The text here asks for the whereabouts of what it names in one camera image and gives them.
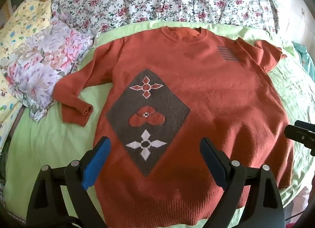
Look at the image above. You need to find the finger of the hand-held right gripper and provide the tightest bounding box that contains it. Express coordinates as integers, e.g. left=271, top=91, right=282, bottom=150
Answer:
left=284, top=120, right=315, bottom=156

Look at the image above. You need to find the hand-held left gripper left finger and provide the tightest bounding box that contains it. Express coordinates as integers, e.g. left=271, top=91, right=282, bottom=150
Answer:
left=26, top=137, right=111, bottom=228

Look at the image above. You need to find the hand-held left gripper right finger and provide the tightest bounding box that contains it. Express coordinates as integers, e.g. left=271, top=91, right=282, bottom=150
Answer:
left=200, top=138, right=286, bottom=228

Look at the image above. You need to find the orange knit sweater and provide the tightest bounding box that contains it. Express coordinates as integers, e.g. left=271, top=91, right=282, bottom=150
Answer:
left=54, top=27, right=295, bottom=228

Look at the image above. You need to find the light green bed sheet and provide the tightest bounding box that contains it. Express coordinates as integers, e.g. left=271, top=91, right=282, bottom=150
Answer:
left=5, top=20, right=315, bottom=228

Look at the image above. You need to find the teal cloth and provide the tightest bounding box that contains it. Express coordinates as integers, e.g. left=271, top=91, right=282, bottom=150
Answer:
left=293, top=42, right=315, bottom=81

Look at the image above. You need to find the pastel floral pillow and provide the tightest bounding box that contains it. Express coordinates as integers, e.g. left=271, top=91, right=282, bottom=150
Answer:
left=0, top=13, right=100, bottom=123

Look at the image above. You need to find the yellow cartoon print blanket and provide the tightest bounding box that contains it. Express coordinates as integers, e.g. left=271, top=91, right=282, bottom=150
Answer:
left=0, top=0, right=53, bottom=145

